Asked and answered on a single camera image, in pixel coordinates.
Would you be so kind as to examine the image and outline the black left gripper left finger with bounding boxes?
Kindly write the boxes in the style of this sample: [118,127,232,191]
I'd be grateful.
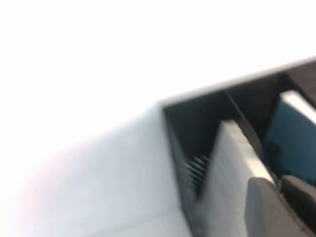
[246,176,316,237]

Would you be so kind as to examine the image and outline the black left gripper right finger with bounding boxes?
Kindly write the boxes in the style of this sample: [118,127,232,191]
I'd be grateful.
[280,174,316,231]

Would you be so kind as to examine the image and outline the white car suspension book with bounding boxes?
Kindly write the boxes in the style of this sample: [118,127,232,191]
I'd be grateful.
[261,89,316,189]

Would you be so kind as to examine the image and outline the thin white paperback book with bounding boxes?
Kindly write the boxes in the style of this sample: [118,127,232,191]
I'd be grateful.
[195,119,281,237]

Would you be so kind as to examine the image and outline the black plastic book stand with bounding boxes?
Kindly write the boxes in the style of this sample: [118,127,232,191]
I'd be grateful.
[158,56,316,237]

